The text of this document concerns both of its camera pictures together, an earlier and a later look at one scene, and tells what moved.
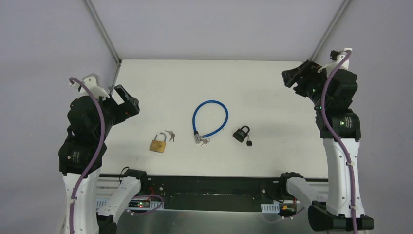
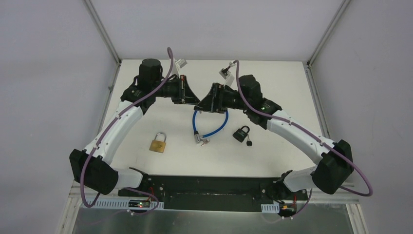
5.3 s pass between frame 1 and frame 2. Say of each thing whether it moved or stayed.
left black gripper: moved
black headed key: stayed
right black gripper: moved
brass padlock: stayed
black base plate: stayed
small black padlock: stayed
